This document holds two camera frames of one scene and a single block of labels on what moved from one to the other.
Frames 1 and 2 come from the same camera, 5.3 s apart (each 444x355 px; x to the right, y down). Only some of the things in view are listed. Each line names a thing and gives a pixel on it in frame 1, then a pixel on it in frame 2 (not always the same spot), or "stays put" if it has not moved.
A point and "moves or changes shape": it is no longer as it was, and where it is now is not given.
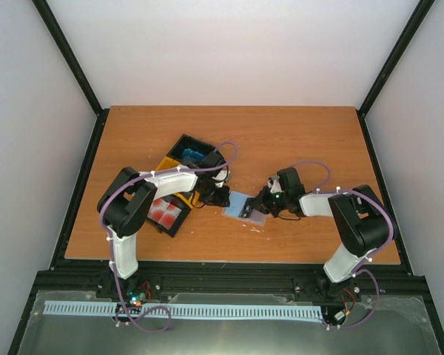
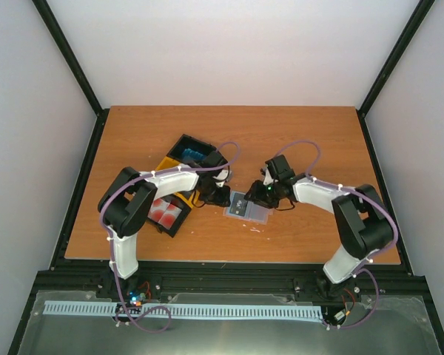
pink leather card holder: x=240 y=208 stays put
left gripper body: x=207 y=196 stays put
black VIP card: x=247 y=208 moves or changes shape
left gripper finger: x=221 y=197 stays put
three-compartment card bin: x=168 y=211 stays put
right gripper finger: x=256 y=203 → x=257 y=193
